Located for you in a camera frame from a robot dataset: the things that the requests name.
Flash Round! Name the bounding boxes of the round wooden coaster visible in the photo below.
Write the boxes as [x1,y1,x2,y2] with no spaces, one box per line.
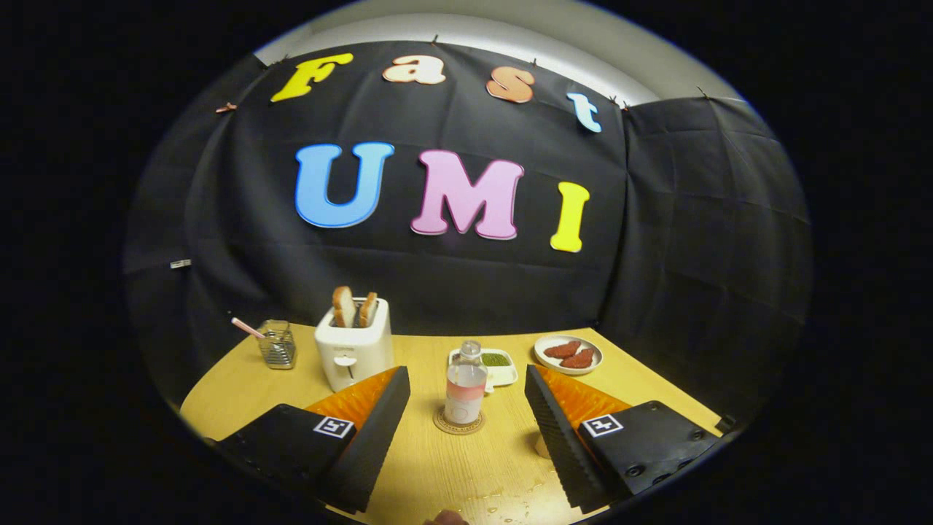
[433,405,486,436]

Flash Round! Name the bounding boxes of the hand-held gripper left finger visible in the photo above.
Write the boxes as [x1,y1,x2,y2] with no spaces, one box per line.
[215,365,411,515]

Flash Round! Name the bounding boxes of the white toaster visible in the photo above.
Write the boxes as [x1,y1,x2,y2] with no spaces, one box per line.
[314,297,394,393]

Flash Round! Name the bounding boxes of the small white dish green filling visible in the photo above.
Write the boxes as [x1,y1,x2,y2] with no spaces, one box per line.
[448,348,519,393]

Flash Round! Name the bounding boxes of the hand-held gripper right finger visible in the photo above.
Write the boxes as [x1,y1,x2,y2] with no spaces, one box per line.
[523,364,730,511]

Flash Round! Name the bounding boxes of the white round plate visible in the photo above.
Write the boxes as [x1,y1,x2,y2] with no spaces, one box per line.
[534,335,604,376]

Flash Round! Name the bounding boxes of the wooden table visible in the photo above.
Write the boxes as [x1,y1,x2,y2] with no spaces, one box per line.
[180,323,724,525]

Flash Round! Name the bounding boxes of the clear juice bottle pink label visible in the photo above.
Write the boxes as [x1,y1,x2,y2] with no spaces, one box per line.
[444,341,488,427]

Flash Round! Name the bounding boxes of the black backdrop cloth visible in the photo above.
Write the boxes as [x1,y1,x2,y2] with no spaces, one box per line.
[124,40,813,424]

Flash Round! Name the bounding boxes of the metal mesh holder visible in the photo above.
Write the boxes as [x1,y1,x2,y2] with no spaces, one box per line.
[257,319,297,370]

